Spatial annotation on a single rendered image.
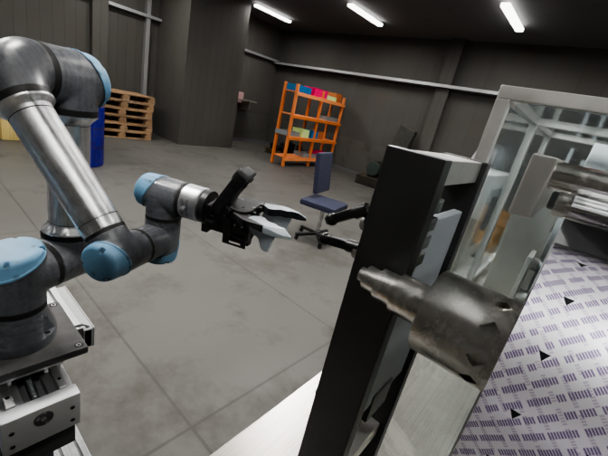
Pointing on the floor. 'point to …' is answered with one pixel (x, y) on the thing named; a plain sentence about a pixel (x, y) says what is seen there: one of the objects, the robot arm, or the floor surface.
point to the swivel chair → (319, 194)
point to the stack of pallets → (119, 118)
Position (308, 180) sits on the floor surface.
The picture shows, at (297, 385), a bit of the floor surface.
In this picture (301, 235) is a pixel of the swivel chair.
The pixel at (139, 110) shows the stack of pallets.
